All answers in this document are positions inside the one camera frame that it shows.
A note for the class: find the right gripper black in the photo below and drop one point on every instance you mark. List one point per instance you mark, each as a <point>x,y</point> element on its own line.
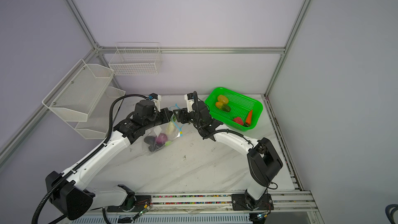
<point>182,114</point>

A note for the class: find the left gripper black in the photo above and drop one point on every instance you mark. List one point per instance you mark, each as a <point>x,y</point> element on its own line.
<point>164,112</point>

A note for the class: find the clear zip bag blue zipper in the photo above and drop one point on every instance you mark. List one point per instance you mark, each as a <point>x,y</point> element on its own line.
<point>155,131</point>

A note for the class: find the purple onion toy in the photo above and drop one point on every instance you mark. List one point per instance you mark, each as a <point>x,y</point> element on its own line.
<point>161,139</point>

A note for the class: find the yellow lemon toy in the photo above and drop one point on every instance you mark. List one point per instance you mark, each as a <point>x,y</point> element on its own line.
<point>222,100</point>

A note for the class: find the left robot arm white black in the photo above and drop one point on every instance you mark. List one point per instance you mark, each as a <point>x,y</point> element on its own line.
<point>68,191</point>

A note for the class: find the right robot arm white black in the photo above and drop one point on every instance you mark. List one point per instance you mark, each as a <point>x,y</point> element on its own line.
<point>264,162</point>

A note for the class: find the white mesh lower shelf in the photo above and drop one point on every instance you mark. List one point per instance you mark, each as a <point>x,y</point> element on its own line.
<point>96,126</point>

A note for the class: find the white mesh shelf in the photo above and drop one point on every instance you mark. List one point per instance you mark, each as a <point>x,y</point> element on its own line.
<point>75,97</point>
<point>96,126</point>

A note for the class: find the green plastic basket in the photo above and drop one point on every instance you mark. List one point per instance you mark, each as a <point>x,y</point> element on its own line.
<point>240,106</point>

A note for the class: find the red pepper toy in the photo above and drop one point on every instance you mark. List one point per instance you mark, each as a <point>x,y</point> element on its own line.
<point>238,120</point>

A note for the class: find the orange carrot toy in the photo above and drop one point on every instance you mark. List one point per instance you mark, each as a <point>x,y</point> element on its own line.
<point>248,120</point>

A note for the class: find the white mesh upper shelf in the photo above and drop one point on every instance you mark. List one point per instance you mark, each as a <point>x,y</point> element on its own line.
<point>75,97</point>

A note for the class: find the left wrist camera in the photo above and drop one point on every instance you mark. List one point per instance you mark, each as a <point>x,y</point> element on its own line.
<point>155,98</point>

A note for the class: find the white wire wall basket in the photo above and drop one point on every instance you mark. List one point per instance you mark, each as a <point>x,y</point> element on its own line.
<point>136,58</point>

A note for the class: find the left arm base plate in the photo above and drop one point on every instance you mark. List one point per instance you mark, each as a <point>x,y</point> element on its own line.
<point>132,204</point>

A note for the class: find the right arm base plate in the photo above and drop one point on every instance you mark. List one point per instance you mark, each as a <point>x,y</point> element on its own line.
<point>244,202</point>

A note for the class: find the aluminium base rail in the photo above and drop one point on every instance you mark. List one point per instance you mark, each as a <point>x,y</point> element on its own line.
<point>220,202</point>

